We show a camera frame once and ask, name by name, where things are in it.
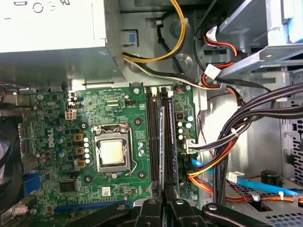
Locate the blue expansion slot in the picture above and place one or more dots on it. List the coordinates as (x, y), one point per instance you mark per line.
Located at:
(82, 208)

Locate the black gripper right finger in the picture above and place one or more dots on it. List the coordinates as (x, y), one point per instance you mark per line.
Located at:
(182, 215)

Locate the blue disk carrier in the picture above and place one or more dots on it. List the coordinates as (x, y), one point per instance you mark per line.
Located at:
(296, 23)

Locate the black case fan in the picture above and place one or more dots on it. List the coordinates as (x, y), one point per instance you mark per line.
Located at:
(9, 165)

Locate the locking lever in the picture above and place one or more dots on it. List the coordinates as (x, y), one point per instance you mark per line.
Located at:
(135, 165)

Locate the blue RAM stick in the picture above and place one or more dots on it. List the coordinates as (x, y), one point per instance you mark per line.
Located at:
(174, 142)

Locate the black PC case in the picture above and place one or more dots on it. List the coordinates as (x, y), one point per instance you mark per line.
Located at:
(258, 153)

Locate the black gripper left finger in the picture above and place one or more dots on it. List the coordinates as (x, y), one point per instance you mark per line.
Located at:
(151, 215)

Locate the silver CPU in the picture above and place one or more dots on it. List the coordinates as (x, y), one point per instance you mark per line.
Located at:
(112, 151)

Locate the metal socket cover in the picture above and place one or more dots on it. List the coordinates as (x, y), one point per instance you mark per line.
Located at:
(97, 153)

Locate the grey power supply unit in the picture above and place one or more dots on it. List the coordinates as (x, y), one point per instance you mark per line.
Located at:
(47, 28)

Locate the green motherboard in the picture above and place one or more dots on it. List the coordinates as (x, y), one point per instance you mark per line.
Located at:
(106, 111)

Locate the black RAM slot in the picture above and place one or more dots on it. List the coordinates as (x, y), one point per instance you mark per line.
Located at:
(166, 142)
(154, 142)
(148, 142)

